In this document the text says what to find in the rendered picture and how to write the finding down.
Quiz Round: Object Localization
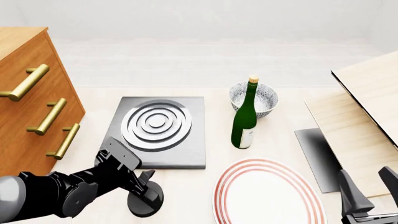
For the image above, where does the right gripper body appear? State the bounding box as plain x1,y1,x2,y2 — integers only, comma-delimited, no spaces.
340,210,398,224

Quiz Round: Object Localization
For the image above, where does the long brass drawer handle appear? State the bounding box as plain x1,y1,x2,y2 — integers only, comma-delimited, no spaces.
0,63,50,103

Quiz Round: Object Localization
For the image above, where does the flat stove plate with rings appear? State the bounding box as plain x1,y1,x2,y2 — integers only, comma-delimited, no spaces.
98,96,207,170

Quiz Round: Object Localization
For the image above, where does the wooden cabinet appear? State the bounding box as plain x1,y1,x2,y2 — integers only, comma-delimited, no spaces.
0,26,86,177

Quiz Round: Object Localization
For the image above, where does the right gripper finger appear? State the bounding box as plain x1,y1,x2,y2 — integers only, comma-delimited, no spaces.
377,166,398,202
336,168,376,217

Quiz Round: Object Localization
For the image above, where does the green wine bottle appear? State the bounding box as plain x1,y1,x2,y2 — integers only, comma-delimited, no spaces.
230,74,260,150

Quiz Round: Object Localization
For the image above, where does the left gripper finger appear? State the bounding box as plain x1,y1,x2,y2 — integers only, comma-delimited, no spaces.
138,169,157,188

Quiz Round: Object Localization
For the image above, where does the white plate with red rings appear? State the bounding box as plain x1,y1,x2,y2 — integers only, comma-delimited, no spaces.
211,157,328,224

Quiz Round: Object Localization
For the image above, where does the patterned blue white bowl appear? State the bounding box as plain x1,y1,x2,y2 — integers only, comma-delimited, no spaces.
229,81,279,119

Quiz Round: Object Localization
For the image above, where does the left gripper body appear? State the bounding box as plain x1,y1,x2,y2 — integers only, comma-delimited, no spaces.
94,149,147,196

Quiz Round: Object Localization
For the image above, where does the dark grey flat panel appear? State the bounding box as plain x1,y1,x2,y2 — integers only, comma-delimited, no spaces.
294,127,343,194

